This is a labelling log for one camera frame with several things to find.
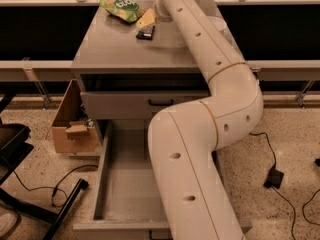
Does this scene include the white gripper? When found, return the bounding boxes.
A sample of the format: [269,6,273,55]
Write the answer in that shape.
[136,0,172,29]

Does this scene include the dark blue rxbar wrapper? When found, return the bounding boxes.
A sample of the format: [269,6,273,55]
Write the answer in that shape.
[136,26,155,40]

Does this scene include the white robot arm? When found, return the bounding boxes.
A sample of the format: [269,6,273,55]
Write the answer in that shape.
[148,0,263,240]

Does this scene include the grey drawer cabinet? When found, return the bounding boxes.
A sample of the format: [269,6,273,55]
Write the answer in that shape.
[71,0,250,152]

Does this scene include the closed grey middle drawer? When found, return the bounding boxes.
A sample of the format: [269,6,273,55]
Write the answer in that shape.
[81,90,209,120]

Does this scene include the open grey bottom drawer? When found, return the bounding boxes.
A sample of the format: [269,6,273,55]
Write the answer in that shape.
[74,120,252,240]

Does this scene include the green snack bag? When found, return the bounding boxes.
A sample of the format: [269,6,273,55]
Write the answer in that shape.
[99,0,145,23]

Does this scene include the white bowl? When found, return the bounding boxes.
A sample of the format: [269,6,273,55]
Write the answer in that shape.
[211,17,227,33]

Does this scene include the grey railing barrier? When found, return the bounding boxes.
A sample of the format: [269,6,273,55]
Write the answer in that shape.
[0,0,320,108]

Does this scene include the cardboard box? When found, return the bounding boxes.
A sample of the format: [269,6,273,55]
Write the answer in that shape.
[51,80,98,153]

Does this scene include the black power adapter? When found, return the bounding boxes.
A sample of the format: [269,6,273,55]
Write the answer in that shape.
[264,167,284,189]

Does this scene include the black cable right floor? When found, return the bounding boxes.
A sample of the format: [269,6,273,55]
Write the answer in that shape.
[249,131,297,240]

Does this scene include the black cable floor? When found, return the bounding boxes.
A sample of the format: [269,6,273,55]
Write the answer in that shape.
[12,164,99,208]
[249,131,297,240]

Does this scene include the black cart frame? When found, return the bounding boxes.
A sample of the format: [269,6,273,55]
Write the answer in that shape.
[1,97,97,240]

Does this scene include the black cable left floor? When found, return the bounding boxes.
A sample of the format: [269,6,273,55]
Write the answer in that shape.
[12,164,99,208]

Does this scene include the black bottom drawer handle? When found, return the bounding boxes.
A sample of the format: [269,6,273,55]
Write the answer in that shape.
[148,230,172,240]

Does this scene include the black cable far right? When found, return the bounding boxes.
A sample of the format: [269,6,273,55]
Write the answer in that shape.
[301,187,320,227]

